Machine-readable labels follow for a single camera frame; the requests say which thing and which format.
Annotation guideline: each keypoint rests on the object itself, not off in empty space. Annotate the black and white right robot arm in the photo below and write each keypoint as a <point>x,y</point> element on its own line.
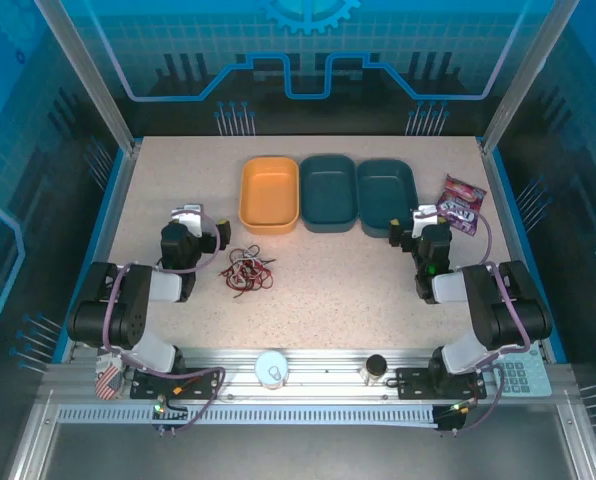
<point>493,310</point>

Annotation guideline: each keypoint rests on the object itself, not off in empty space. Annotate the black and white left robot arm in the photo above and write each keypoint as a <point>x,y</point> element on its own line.
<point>128,305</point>

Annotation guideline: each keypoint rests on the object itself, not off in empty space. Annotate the teal plastic bin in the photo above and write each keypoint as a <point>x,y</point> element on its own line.
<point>328,192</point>
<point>385,192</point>

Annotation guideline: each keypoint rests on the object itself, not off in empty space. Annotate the purple candy bag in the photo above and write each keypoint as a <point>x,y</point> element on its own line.
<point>460,207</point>

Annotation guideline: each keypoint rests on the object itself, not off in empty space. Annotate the orange plastic bin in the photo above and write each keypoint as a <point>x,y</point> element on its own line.
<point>269,192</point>

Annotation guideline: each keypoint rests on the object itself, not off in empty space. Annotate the small jar with black lid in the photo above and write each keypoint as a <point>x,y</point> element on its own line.
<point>375,369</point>

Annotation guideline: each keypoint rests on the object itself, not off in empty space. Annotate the round white lid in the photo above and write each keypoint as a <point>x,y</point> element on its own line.
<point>271,369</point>

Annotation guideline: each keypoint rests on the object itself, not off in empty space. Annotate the american flag patterned cup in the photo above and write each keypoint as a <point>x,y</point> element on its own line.
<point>108,382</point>

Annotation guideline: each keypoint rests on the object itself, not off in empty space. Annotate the teal keypad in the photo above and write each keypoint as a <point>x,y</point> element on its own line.
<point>525,377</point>

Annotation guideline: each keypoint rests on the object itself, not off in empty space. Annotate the black controller board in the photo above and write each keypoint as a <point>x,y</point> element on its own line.
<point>450,417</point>
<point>170,415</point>

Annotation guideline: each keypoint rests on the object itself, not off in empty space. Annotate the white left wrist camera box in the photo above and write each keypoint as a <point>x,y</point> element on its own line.
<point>190,217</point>

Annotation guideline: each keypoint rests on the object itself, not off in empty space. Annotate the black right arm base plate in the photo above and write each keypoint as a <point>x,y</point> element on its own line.
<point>418,384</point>

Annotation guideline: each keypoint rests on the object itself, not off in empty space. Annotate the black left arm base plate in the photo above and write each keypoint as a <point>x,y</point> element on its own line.
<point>148,385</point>

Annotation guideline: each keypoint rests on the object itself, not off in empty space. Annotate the aluminium mounting rail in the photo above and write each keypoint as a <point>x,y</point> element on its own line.
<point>328,372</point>

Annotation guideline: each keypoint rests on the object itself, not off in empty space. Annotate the aluminium frame post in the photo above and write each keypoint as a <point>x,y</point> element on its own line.
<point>93,85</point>
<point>523,85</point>

